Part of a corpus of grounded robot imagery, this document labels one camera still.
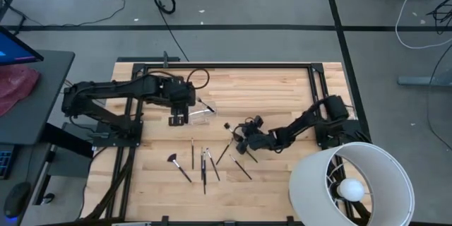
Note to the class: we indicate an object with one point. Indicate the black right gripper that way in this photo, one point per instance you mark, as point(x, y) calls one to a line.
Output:
point(256, 141)

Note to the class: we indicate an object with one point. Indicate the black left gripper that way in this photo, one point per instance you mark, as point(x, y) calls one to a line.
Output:
point(180, 110)

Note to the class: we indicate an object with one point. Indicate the large black powder brush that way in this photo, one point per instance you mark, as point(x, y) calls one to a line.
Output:
point(227, 126)

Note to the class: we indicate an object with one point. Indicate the fluffy-head black makeup brush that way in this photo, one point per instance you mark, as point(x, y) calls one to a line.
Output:
point(206, 106)

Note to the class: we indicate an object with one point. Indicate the black fan makeup brush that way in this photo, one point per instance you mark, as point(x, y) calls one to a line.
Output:
point(173, 158)

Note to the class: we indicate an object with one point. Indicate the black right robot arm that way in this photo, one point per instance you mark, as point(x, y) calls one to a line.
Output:
point(300, 121)

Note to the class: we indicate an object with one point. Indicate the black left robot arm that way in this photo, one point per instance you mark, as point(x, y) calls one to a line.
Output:
point(106, 90)

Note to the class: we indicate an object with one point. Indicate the black clamp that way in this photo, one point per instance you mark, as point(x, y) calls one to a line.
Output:
point(165, 60)

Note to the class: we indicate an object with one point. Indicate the black metal bar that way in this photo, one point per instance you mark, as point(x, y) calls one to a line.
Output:
point(141, 59)

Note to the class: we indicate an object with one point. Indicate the white drum lampshade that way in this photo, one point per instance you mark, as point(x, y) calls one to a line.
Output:
point(307, 190)

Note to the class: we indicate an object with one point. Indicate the black desk support beam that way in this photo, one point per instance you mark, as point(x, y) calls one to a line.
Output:
point(70, 141)

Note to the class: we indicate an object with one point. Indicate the grey desk foot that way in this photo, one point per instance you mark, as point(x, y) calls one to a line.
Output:
point(70, 164)

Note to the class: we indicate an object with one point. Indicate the white round light bulb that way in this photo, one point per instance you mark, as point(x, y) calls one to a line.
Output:
point(350, 189)

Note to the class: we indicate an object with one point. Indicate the black desk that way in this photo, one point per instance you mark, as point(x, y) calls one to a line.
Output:
point(39, 95)

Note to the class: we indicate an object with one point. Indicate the red cloth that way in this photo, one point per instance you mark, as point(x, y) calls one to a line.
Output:
point(16, 84)

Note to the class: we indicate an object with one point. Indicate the computer keyboard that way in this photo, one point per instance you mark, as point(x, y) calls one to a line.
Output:
point(5, 160)

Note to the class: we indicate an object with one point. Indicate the computer monitor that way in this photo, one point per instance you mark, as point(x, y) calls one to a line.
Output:
point(14, 49)

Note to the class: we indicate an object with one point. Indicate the black computer mouse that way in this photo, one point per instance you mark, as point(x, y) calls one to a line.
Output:
point(16, 199)

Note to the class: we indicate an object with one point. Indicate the grey desk leg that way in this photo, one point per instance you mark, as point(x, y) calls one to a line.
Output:
point(423, 80)

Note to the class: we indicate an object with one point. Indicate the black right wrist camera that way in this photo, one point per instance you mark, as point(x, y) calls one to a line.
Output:
point(257, 120)

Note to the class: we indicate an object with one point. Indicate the black aluminium table frame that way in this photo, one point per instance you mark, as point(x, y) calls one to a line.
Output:
point(226, 66)

